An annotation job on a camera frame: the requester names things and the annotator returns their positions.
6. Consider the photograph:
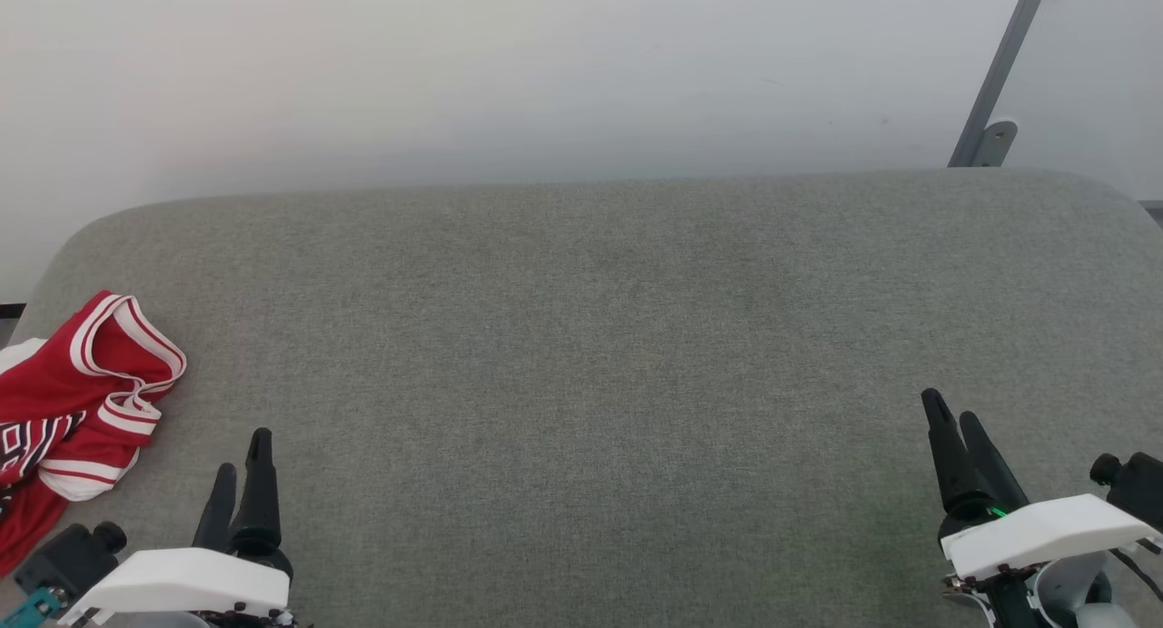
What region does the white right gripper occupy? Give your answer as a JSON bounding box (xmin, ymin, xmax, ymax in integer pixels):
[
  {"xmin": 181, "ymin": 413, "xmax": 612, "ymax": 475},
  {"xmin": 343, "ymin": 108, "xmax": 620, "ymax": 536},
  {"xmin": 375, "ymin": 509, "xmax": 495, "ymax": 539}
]
[{"xmin": 920, "ymin": 388, "xmax": 1163, "ymax": 628}]

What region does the red Bulls basketball jersey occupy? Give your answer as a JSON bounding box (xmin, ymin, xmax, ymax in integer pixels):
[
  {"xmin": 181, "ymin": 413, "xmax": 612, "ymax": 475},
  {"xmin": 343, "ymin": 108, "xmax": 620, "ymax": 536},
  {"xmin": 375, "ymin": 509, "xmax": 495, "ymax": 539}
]
[{"xmin": 0, "ymin": 290, "xmax": 188, "ymax": 579}]

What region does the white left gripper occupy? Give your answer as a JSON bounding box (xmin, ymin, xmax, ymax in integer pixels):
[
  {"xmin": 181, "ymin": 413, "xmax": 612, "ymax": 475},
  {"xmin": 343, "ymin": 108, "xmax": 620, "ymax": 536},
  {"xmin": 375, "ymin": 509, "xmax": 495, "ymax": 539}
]
[{"xmin": 56, "ymin": 427, "xmax": 296, "ymax": 628}]

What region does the grey metal pole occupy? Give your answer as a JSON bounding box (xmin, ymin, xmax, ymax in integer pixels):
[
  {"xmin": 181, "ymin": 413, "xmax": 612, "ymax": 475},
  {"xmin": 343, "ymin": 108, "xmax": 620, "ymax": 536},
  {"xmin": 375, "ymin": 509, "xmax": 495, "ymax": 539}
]
[{"xmin": 948, "ymin": 0, "xmax": 1055, "ymax": 168}]

